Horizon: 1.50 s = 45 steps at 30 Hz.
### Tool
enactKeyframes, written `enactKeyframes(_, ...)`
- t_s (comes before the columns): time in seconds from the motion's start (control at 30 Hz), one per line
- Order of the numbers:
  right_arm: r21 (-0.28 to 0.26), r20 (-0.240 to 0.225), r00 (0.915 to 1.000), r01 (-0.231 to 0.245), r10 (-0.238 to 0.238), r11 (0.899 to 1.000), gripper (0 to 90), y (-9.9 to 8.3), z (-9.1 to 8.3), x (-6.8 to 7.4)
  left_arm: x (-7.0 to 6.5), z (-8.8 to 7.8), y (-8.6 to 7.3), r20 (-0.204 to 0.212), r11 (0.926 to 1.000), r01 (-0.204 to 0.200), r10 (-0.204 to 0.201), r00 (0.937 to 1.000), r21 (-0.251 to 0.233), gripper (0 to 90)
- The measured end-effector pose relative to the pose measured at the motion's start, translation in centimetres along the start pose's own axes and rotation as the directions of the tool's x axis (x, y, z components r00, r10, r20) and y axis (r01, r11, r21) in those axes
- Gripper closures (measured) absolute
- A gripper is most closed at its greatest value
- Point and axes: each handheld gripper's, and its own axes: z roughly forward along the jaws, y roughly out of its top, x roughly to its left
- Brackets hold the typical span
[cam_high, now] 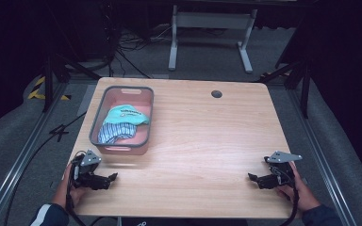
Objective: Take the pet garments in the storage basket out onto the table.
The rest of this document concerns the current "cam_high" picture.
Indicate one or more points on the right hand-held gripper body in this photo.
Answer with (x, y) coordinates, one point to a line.
(281, 169)

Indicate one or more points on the white metal desk frame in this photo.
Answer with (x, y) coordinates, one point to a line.
(212, 20)

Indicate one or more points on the pink basket with grey rim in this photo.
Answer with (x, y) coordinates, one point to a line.
(119, 150)

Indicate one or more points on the aluminium floor rail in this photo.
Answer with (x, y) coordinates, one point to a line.
(323, 157)
(22, 163)

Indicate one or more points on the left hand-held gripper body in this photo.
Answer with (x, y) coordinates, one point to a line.
(89, 158)

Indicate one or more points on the black metal stand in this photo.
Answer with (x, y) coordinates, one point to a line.
(47, 81)
(304, 91)

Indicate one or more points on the person's left hand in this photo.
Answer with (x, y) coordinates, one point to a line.
(64, 191)

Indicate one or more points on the person's right hand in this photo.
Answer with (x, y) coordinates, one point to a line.
(304, 196)

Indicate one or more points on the blue white striped garment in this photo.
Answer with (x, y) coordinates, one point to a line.
(114, 132)

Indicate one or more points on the teal printed garment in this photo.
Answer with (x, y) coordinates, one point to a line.
(126, 115)

